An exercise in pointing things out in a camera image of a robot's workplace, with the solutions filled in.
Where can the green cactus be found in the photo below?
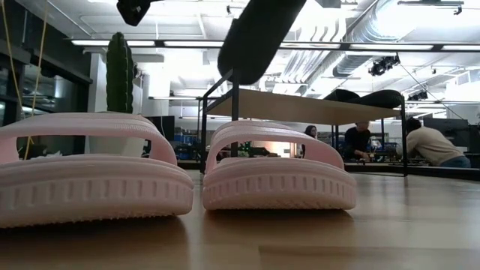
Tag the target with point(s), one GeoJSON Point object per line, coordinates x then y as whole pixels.
{"type": "Point", "coordinates": [119, 56]}

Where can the black ceiling camera rig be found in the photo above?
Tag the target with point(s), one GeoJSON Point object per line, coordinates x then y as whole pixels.
{"type": "Point", "coordinates": [382, 65]}
{"type": "Point", "coordinates": [418, 96]}

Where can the person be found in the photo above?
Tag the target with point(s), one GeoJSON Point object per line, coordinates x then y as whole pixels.
{"type": "Point", "coordinates": [311, 131]}
{"type": "Point", "coordinates": [356, 144]}
{"type": "Point", "coordinates": [431, 146]}

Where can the pink rubber slide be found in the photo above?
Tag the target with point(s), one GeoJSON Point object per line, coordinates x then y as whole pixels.
{"type": "Point", "coordinates": [277, 187]}
{"type": "Point", "coordinates": [93, 187]}

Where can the black rubber slide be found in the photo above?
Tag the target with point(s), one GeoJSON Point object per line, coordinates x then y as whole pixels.
{"type": "Point", "coordinates": [375, 99]}
{"type": "Point", "coordinates": [258, 41]}

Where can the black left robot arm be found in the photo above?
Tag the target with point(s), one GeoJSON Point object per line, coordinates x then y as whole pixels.
{"type": "Point", "coordinates": [133, 11]}

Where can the black aluminium table frame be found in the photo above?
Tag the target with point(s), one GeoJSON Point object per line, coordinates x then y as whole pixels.
{"type": "Point", "coordinates": [431, 172]}

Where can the wooden shelf with black frame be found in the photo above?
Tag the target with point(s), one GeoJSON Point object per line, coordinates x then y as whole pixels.
{"type": "Point", "coordinates": [292, 107]}

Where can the black computer monitor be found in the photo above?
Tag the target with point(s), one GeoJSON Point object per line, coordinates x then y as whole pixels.
{"type": "Point", "coordinates": [165, 127]}
{"type": "Point", "coordinates": [450, 125]}

